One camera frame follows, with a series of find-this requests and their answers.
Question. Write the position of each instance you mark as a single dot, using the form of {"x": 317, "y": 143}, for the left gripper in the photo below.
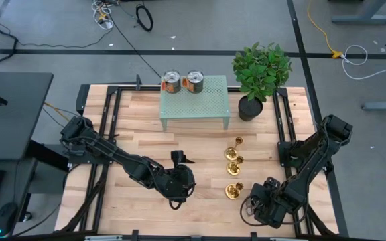
{"x": 178, "y": 184}

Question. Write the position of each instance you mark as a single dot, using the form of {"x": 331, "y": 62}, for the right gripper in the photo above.
{"x": 275, "y": 201}

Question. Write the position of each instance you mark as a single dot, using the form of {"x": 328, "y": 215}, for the brass candlestick holder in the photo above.
{"x": 232, "y": 191}
{"x": 230, "y": 154}
{"x": 233, "y": 168}

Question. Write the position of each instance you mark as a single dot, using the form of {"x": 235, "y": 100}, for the dark ribbed metal cup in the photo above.
{"x": 172, "y": 82}

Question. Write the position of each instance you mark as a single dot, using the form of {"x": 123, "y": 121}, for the tin can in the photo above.
{"x": 195, "y": 82}

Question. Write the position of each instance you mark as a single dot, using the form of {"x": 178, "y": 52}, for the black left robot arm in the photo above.
{"x": 112, "y": 150}

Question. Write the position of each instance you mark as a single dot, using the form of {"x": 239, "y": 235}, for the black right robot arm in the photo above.
{"x": 313, "y": 157}

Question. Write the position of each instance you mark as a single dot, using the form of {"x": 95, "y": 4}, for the green perforated metal shelf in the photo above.
{"x": 196, "y": 103}

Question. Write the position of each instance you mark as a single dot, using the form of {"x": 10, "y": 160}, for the green potted plant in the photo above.
{"x": 260, "y": 70}

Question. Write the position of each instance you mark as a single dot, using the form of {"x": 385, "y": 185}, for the black office desk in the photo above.
{"x": 12, "y": 127}

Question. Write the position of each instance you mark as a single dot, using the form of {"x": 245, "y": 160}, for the black computer mouse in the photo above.
{"x": 5, "y": 219}

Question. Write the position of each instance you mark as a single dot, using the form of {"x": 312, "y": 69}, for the black aluminium table frame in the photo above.
{"x": 132, "y": 88}

